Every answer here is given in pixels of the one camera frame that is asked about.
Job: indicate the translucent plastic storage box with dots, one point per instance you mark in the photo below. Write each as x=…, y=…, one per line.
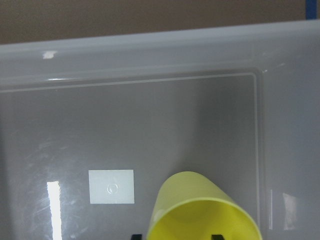
x=91, y=128

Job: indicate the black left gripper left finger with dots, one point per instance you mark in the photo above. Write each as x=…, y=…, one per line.
x=136, y=237

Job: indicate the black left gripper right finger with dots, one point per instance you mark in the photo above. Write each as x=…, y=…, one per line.
x=216, y=237

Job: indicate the yellow plastic cup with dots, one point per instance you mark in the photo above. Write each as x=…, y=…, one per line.
x=191, y=207

